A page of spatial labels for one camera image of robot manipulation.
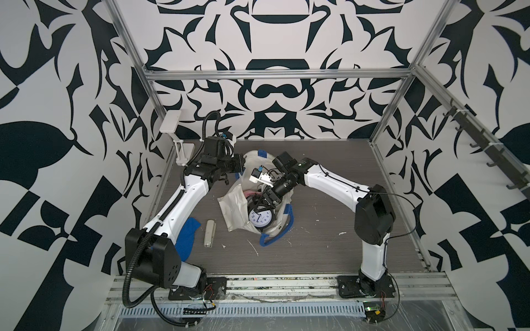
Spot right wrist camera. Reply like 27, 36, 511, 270
249, 166, 274, 187

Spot white desk lamp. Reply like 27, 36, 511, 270
160, 110, 195, 166

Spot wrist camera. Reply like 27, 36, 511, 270
249, 166, 274, 187
218, 132, 236, 157

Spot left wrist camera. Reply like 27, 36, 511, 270
218, 132, 236, 157

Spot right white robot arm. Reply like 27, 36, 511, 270
248, 153, 396, 299

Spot black round alarm clock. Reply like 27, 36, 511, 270
248, 201, 275, 231

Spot white slotted cable duct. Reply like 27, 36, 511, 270
119, 301, 366, 318

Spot blue cloth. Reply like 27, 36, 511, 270
175, 217, 201, 262

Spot grey wall hook rail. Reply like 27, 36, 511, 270
442, 99, 529, 199

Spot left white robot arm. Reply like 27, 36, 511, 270
121, 134, 245, 308

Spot white canvas bag blue handles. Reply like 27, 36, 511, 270
218, 150, 295, 247

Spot pink alarm clock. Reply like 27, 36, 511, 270
243, 190, 262, 198

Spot small beige stapler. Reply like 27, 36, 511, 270
204, 219, 216, 248

